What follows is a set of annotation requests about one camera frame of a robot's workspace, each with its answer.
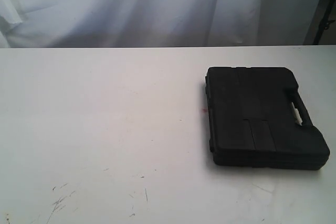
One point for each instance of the black plastic tool case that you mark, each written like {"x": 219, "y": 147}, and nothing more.
{"x": 258, "y": 119}

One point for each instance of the white backdrop curtain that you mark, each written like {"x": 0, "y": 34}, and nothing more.
{"x": 154, "y": 23}

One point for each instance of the black metal stand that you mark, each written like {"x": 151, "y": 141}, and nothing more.
{"x": 325, "y": 22}

